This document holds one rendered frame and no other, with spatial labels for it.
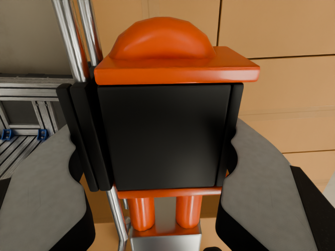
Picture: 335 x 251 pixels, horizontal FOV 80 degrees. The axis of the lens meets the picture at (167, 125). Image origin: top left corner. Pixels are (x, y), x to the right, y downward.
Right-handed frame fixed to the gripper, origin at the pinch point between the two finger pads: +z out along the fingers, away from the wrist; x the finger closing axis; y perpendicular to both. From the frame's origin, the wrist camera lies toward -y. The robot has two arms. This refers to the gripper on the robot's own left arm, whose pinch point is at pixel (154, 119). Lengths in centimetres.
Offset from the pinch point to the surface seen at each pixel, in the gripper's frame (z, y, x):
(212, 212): 13.9, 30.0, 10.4
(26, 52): 107, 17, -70
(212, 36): 53, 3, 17
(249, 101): 53, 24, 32
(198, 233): -1.3, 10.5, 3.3
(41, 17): 107, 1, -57
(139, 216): -0.8, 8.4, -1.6
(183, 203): -0.6, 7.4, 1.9
